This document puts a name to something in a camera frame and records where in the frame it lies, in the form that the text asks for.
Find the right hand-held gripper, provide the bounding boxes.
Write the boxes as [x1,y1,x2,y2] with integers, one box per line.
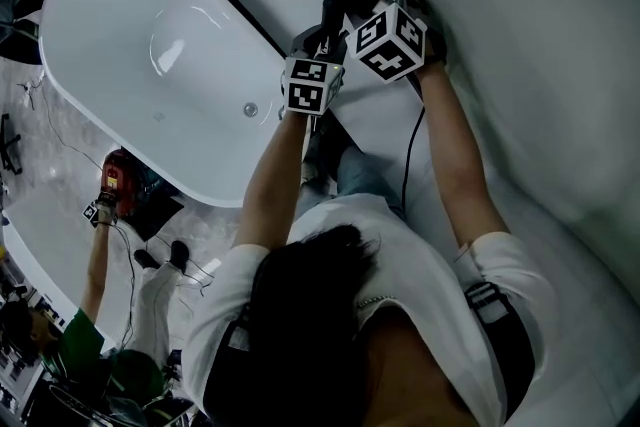
[343,0,449,85]

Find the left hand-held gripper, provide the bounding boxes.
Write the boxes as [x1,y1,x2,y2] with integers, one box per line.
[279,25,352,117]

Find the person's right forearm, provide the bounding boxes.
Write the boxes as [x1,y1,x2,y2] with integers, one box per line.
[417,62,511,249]

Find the person's left forearm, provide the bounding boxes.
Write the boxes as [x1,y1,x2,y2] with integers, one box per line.
[239,112,311,251]

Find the red and teal vacuum cleaner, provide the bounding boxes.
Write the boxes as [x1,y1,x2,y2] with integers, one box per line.
[99,147,166,221]

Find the person's light blue jeans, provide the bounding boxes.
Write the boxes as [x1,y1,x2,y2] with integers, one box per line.
[297,114,406,221]

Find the white bathtub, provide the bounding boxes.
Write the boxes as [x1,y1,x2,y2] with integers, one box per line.
[38,0,301,209]

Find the person's white shirt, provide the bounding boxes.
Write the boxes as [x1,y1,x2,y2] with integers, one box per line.
[180,192,559,427]

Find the black flat box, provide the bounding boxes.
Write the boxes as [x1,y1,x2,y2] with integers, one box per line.
[122,192,185,241]

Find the black chair base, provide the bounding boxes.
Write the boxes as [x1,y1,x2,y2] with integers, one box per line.
[0,113,24,176]

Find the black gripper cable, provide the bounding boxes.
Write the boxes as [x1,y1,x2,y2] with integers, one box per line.
[401,73,427,216]

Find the silver necklace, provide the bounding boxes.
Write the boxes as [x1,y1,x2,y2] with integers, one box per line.
[355,294,399,309]

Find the black harness strap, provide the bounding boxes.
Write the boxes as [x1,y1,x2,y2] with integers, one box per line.
[202,309,254,416]
[463,281,534,419]

